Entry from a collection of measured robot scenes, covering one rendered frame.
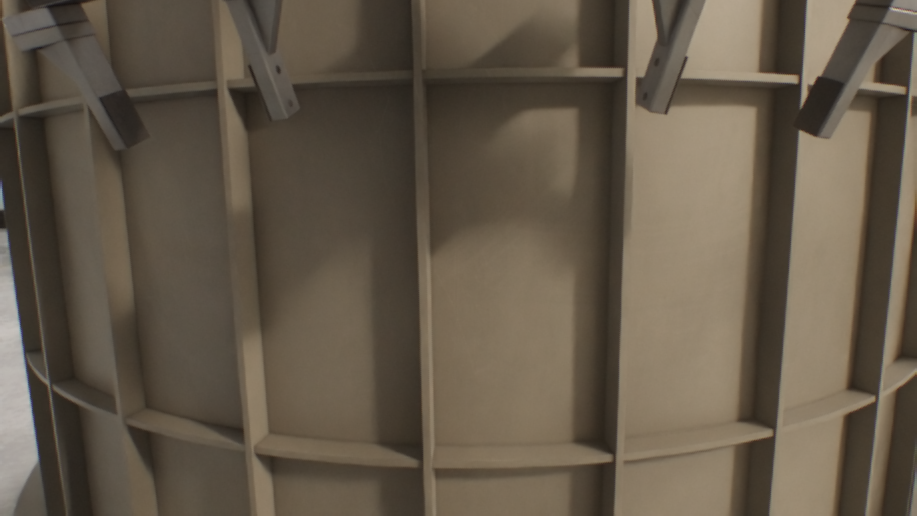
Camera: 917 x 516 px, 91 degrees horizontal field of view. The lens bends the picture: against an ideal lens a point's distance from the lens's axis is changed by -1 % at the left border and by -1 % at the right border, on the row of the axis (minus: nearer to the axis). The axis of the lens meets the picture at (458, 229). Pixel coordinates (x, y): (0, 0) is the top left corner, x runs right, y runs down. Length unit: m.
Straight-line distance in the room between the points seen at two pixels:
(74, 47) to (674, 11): 0.41
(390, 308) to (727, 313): 0.37
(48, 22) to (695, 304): 0.60
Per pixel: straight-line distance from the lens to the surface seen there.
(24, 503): 1.42
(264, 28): 0.36
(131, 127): 0.44
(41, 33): 0.44
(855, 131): 0.72
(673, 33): 0.36
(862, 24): 0.44
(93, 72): 0.44
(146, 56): 0.64
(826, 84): 0.44
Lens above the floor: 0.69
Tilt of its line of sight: 7 degrees down
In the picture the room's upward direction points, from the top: 1 degrees counter-clockwise
